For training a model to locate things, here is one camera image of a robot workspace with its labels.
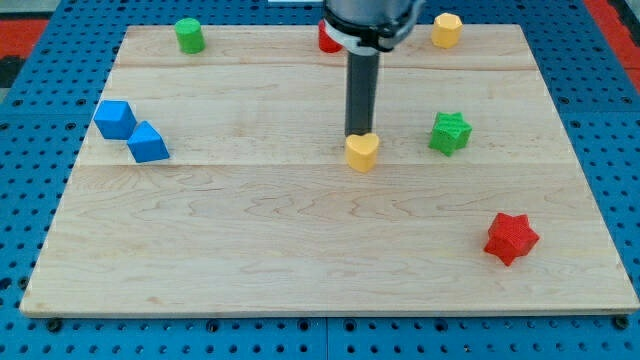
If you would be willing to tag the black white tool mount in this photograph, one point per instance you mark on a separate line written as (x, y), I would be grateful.
(369, 39)

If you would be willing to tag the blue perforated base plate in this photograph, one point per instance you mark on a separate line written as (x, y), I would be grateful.
(45, 115)

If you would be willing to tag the red circle block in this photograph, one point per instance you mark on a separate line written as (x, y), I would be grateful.
(325, 42)

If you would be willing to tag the yellow hexagon block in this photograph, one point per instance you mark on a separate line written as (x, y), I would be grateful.
(446, 32)

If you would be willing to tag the yellow heart block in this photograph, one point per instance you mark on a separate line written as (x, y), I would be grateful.
(361, 151)

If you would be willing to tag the red star block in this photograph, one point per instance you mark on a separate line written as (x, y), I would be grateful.
(510, 237)

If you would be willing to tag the light wooden board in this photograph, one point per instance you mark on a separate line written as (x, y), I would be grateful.
(256, 213)

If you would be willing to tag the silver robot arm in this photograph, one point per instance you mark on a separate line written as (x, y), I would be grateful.
(372, 11)

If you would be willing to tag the blue cube block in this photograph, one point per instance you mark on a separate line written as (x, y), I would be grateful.
(115, 119)

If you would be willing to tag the green cylinder block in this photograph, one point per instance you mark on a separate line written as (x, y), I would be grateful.
(189, 35)

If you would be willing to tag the green star block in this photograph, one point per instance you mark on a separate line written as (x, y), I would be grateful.
(450, 133)

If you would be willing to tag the blue triangle block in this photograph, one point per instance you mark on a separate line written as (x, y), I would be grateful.
(146, 144)

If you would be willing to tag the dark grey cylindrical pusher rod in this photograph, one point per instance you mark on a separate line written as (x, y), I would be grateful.
(361, 85)

